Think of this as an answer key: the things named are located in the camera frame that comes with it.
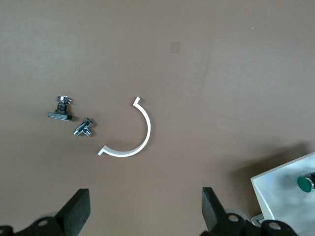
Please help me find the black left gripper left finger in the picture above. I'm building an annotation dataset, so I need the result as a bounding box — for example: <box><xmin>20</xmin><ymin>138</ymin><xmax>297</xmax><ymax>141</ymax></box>
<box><xmin>0</xmin><ymin>188</ymin><xmax>91</xmax><ymax>236</ymax></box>

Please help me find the black flat-head switch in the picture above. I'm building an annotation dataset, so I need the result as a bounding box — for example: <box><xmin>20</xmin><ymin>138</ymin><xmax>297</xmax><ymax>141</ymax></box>
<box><xmin>47</xmin><ymin>95</ymin><xmax>74</xmax><ymax>122</ymax></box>

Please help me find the white semicircular plastic clamp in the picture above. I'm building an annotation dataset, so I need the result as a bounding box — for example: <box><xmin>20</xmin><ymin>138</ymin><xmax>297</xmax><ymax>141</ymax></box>
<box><xmin>97</xmin><ymin>96</ymin><xmax>152</xmax><ymax>158</ymax></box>

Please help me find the white box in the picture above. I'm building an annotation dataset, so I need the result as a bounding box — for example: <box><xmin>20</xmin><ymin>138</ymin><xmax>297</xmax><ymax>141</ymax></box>
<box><xmin>250</xmin><ymin>151</ymin><xmax>315</xmax><ymax>222</ymax></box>

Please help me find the small chrome metal fitting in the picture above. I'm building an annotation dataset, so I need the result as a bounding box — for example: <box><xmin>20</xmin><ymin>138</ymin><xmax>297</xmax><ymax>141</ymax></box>
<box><xmin>73</xmin><ymin>117</ymin><xmax>96</xmax><ymax>138</ymax></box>

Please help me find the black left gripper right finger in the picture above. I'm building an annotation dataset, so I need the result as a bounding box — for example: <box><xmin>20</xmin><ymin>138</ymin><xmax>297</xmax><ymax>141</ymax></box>
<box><xmin>200</xmin><ymin>186</ymin><xmax>300</xmax><ymax>236</ymax></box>

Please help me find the green push button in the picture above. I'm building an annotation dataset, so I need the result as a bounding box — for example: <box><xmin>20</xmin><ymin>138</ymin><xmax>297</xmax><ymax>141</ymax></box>
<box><xmin>296</xmin><ymin>172</ymin><xmax>315</xmax><ymax>194</ymax></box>

